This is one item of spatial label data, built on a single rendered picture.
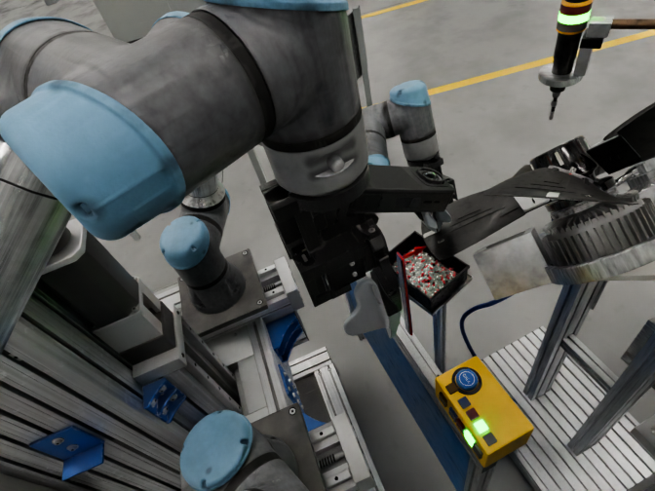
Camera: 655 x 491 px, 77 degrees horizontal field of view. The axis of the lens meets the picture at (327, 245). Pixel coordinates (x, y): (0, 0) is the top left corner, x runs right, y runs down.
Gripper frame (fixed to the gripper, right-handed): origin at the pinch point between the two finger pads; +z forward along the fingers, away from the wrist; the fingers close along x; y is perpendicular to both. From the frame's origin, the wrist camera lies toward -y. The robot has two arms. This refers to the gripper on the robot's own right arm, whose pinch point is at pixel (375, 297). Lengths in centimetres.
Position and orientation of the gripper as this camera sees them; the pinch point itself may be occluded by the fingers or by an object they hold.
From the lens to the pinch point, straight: 47.8
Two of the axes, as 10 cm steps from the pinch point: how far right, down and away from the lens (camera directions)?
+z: 2.0, 6.5, 7.3
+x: 4.0, 6.3, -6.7
